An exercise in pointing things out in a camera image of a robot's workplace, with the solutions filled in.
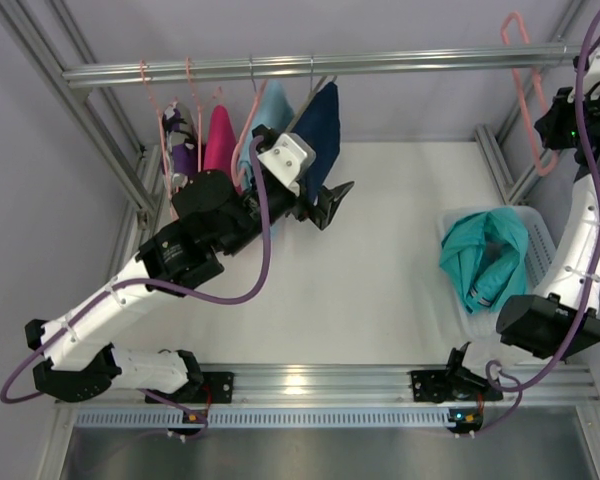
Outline pink hanger with metal hook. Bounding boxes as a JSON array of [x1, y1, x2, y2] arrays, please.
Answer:
[[500, 10, 561, 177]]

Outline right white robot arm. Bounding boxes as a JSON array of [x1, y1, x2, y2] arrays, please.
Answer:
[[495, 89, 600, 368]]

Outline white slotted cable duct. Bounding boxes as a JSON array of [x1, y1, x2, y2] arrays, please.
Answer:
[[75, 407, 476, 430]]

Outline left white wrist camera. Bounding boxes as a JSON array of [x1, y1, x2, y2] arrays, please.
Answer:
[[252, 125, 316, 197]]

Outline pink hanger of magenta trousers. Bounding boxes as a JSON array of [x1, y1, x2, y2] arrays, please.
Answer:
[[185, 57, 223, 173]]

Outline left aluminium frame struts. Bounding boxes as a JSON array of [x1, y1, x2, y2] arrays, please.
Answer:
[[0, 1, 157, 308]]

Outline light blue trousers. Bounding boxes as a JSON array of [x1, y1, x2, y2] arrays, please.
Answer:
[[237, 80, 295, 191]]

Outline purple patterned trousers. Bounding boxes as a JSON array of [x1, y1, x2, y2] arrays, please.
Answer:
[[161, 101, 198, 193]]

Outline aluminium frame struts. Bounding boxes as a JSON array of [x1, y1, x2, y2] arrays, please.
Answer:
[[0, 1, 157, 308], [474, 1, 590, 205]]

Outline right aluminium frame struts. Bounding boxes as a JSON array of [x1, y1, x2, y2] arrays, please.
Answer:
[[474, 1, 590, 205]]

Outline magenta trousers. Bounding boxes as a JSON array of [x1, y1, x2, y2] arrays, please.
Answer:
[[203, 105, 237, 176]]

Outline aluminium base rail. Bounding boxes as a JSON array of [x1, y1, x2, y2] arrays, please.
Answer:
[[54, 363, 599, 407]]

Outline white plastic basket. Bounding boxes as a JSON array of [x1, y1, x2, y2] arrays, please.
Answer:
[[437, 206, 555, 341]]

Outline navy blue trousers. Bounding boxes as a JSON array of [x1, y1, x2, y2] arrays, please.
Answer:
[[293, 82, 341, 203]]

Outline teal trousers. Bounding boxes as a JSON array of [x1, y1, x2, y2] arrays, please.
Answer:
[[439, 207, 529, 314]]

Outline grey hanger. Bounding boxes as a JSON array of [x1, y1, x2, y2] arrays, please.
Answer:
[[285, 55, 329, 133]]

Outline pink hanger of blue trousers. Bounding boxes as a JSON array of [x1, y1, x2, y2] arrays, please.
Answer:
[[231, 59, 268, 190]]

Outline aluminium hanging rail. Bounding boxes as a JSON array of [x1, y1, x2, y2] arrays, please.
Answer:
[[62, 42, 580, 89]]

